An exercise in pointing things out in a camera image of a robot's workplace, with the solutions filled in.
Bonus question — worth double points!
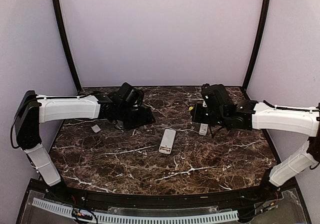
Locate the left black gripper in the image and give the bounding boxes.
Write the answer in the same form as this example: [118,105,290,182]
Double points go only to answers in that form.
[117,105,156,130]

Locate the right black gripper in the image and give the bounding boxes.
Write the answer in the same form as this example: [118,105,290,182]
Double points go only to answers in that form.
[190,102,228,127]

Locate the large white remote control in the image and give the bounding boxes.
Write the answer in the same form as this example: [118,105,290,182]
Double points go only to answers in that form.
[158,129,176,155]

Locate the white battery cover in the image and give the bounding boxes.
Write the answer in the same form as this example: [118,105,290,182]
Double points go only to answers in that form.
[91,125,101,133]

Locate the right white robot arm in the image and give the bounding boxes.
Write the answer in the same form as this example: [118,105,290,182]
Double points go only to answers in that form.
[189,84,320,201]

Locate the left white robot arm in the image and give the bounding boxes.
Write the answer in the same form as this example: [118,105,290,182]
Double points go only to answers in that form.
[10,82,156,202]

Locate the small white remote control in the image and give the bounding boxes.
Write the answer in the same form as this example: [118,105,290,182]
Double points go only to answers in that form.
[199,123,209,136]

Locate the white slotted cable duct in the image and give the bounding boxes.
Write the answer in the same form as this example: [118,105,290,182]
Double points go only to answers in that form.
[32,198,239,224]

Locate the black front rail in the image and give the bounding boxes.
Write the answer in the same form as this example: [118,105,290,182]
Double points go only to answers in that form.
[54,187,283,210]

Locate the left black frame post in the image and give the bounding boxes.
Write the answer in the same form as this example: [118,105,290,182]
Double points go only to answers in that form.
[52,0,82,91]

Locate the black frame post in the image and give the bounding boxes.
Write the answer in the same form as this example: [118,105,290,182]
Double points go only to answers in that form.
[242,0,270,91]
[52,0,82,91]

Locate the right black frame post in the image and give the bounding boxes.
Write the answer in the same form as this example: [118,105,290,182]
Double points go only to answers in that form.
[242,0,270,91]

